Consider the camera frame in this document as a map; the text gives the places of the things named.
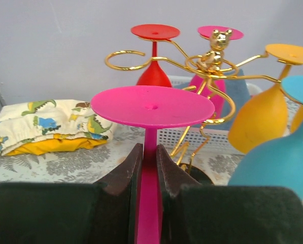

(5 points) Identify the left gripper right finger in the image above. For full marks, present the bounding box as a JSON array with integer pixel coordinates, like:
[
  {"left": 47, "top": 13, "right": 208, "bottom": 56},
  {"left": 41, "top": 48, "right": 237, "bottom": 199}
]
[{"left": 156, "top": 145, "right": 303, "bottom": 243}]

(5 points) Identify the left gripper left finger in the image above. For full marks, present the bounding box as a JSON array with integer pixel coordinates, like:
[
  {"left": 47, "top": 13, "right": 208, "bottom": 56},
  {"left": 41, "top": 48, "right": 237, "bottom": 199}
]
[{"left": 0, "top": 143, "right": 143, "bottom": 243}]

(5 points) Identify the blue plastic goblet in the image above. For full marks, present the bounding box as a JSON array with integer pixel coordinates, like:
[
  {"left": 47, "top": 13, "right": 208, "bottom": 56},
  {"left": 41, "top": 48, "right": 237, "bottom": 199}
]
[{"left": 228, "top": 75, "right": 303, "bottom": 200}]

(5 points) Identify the magenta plastic goblet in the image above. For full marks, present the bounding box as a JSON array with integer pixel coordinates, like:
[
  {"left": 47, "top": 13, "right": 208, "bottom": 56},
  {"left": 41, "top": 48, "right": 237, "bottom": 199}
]
[
  {"left": 188, "top": 25, "right": 244, "bottom": 120},
  {"left": 90, "top": 85, "right": 215, "bottom": 243}
]

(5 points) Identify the yellow plastic goblet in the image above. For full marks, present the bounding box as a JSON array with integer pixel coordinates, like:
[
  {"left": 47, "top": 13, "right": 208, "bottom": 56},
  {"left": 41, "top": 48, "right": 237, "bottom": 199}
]
[
  {"left": 290, "top": 106, "right": 303, "bottom": 133},
  {"left": 228, "top": 44, "right": 303, "bottom": 154}
]

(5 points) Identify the red plastic wine glass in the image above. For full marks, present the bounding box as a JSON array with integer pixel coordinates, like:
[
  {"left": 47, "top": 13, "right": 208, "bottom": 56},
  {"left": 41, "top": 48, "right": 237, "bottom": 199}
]
[{"left": 131, "top": 24, "right": 180, "bottom": 87}]

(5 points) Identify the gold wine glass rack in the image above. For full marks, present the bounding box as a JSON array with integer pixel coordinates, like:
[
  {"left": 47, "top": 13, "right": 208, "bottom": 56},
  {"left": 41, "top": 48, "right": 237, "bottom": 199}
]
[{"left": 105, "top": 28, "right": 284, "bottom": 178}]

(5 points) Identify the white plastic basket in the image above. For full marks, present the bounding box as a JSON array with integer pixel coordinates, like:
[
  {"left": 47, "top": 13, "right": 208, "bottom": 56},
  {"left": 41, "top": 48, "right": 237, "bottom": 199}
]
[{"left": 157, "top": 76, "right": 262, "bottom": 155}]

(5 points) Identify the dinosaur print cloth bag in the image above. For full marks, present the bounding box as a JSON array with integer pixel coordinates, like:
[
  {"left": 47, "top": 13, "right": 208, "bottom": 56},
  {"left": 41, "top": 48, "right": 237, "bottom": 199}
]
[{"left": 0, "top": 99, "right": 117, "bottom": 156}]

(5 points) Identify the blue folded cloth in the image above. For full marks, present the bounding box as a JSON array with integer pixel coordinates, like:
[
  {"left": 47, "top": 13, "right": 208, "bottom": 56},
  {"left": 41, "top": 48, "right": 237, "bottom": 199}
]
[{"left": 169, "top": 76, "right": 250, "bottom": 131}]

